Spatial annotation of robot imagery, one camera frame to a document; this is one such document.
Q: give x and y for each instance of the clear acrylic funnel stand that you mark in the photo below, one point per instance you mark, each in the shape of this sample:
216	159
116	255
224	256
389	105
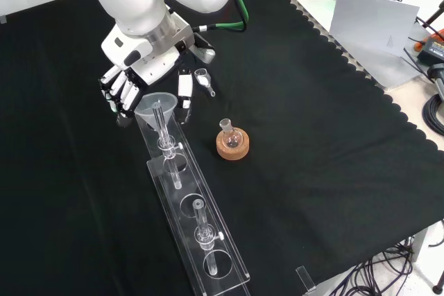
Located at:
209	219

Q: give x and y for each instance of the pale board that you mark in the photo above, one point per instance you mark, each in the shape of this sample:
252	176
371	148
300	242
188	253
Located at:
367	22

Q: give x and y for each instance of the black tripod leg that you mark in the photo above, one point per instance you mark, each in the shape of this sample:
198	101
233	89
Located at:
433	17

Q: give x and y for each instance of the black tripod foot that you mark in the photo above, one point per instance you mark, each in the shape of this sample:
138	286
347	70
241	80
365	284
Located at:
437	275

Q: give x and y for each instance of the grey plug connector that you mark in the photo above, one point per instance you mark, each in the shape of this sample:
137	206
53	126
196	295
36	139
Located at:
437	74

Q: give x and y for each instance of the silver camera bracket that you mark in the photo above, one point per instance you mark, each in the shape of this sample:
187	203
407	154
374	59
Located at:
181	30

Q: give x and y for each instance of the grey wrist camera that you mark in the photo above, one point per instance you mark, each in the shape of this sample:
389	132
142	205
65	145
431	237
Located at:
204	54

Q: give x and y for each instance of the clear plastic funnel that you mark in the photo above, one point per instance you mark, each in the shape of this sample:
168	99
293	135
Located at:
145	109

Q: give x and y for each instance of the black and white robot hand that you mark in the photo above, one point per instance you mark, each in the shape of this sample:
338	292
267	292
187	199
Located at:
156	63

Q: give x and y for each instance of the white table leg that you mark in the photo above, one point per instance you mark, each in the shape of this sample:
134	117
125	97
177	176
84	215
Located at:
419	247

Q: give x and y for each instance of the black bench cloth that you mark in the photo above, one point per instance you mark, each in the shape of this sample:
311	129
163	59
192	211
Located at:
312	136

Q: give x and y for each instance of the orange and black device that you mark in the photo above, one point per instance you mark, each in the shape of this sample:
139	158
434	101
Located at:
433	50

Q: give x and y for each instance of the clear cloth clip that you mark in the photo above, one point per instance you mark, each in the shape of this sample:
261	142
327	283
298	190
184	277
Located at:
2	19
305	277

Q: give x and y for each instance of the small glass weighing funnel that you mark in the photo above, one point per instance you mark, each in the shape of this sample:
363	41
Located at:
202	76

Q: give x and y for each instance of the small glass round-bottom flask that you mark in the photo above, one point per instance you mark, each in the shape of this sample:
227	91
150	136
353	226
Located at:
225	124

